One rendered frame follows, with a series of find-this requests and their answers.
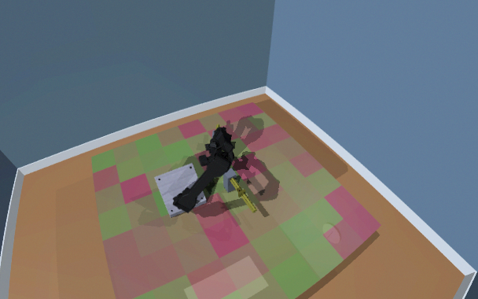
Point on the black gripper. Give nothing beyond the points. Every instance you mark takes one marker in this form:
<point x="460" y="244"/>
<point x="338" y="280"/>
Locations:
<point x="204" y="160"/>

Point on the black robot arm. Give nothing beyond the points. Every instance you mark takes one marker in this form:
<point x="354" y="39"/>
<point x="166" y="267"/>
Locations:
<point x="216" y="167"/>

